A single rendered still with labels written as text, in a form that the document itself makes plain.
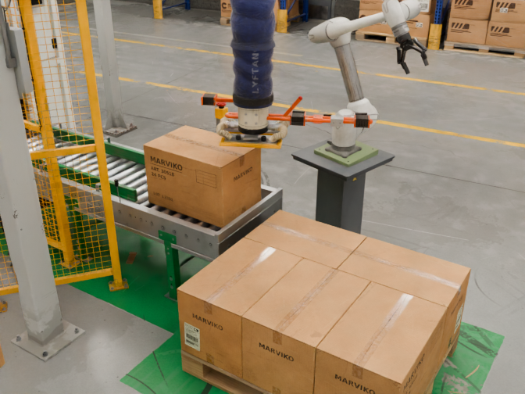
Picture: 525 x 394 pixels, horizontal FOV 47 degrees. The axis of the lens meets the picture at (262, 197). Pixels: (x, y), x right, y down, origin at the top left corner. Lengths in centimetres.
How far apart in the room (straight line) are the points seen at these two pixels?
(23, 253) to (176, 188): 95
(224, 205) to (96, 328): 107
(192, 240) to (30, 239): 88
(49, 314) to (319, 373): 163
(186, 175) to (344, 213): 115
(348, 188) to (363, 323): 137
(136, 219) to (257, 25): 144
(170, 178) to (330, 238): 102
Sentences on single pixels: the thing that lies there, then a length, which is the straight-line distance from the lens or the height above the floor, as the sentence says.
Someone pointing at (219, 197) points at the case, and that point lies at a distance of 349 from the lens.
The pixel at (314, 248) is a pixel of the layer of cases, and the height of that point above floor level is 54.
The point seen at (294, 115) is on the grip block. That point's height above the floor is 122.
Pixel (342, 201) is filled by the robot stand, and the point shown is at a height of 48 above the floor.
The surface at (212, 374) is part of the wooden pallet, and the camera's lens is 338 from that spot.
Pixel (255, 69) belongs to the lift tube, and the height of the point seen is 150.
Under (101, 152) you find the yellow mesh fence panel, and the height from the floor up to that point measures 96.
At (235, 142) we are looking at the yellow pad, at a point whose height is 110.
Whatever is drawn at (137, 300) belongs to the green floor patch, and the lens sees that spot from 398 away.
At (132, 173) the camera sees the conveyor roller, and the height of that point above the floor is 52.
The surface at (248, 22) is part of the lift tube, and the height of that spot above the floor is 174.
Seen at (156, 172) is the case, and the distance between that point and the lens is 376.
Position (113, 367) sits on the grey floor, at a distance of 354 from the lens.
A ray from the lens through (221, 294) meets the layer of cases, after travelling 305.
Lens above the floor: 236
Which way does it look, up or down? 27 degrees down
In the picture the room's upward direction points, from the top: straight up
